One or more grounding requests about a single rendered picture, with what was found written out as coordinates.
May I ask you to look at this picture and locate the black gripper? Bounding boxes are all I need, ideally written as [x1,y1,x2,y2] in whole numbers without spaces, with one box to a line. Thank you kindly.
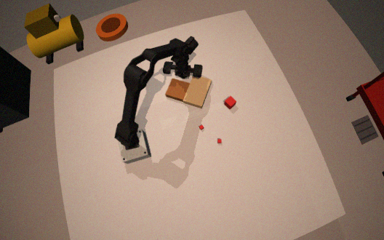
[163,61,203,79]

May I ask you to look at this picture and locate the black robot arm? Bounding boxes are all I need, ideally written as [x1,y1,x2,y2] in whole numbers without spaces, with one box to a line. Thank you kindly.
[115,36,199,150]

